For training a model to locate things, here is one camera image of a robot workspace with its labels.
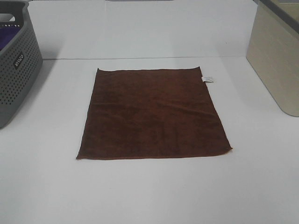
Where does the brown towel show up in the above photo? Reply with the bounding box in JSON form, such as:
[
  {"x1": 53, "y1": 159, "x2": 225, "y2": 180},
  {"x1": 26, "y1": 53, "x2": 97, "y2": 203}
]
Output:
[{"x1": 77, "y1": 67, "x2": 232, "y2": 160}]

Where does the grey perforated basket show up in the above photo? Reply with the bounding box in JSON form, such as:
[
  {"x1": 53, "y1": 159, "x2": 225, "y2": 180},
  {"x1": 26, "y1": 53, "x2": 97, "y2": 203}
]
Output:
[{"x1": 0, "y1": 0, "x2": 43, "y2": 127}]

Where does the beige basket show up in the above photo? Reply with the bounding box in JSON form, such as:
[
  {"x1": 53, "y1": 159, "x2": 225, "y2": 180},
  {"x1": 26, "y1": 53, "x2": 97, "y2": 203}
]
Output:
[{"x1": 246, "y1": 0, "x2": 299, "y2": 117}]

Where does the purple towel in basket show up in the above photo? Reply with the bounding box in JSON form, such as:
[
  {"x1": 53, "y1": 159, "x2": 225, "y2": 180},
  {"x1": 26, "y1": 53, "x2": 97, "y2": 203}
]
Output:
[{"x1": 0, "y1": 27, "x2": 21, "y2": 50}]

